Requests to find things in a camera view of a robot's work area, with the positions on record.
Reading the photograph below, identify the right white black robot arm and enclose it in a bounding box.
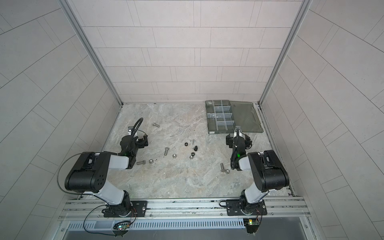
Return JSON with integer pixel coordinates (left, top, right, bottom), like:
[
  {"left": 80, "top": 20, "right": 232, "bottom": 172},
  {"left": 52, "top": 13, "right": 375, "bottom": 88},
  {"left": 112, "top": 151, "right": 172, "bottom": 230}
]
[{"left": 223, "top": 126, "right": 290, "bottom": 217}]

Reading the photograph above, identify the right circuit board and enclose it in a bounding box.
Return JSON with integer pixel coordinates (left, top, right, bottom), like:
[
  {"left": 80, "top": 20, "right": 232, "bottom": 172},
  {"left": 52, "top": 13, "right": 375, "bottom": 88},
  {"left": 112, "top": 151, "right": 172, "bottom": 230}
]
[{"left": 243, "top": 219, "right": 260, "bottom": 234}]

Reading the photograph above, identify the circuit board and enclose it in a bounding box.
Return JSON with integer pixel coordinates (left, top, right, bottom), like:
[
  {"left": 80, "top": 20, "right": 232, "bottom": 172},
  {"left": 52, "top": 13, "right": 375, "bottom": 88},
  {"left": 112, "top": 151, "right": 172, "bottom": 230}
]
[
  {"left": 113, "top": 221, "right": 131, "bottom": 231},
  {"left": 243, "top": 219, "right": 260, "bottom": 234}
]

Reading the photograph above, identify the left circuit board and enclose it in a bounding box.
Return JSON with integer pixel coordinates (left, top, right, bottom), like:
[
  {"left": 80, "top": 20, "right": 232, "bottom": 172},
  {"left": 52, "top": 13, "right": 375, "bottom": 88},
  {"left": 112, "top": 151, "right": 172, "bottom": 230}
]
[{"left": 113, "top": 221, "right": 131, "bottom": 231}]

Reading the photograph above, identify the aluminium mounting rail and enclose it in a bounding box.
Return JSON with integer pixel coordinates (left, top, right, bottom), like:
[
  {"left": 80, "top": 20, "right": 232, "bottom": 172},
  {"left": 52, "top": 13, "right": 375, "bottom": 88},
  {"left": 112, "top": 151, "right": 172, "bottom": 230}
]
[{"left": 58, "top": 196, "right": 311, "bottom": 221}]

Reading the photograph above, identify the grey compartment organizer box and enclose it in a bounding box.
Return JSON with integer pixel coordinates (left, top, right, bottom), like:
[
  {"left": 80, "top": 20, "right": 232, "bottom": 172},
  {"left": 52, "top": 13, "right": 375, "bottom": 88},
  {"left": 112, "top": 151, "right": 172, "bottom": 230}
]
[{"left": 205, "top": 100, "right": 264, "bottom": 134}]

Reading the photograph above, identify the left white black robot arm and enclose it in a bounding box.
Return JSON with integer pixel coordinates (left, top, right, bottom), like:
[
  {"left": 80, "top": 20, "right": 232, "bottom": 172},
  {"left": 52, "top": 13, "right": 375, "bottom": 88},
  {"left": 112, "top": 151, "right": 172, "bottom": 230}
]
[{"left": 57, "top": 118, "right": 149, "bottom": 218}]

